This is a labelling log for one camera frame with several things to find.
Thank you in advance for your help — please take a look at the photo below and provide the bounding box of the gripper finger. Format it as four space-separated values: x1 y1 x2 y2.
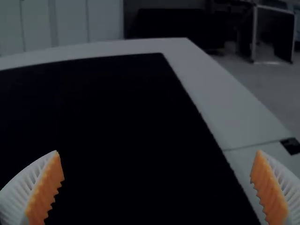
0 150 65 225
249 150 300 225

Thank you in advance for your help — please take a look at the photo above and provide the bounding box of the black mat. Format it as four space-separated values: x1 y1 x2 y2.
0 52 261 225

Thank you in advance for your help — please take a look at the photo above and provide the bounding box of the grey cupboard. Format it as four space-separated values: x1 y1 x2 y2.
0 0 124 58

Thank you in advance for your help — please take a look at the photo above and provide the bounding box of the aluminium frame rack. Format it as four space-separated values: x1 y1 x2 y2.
251 4 296 64

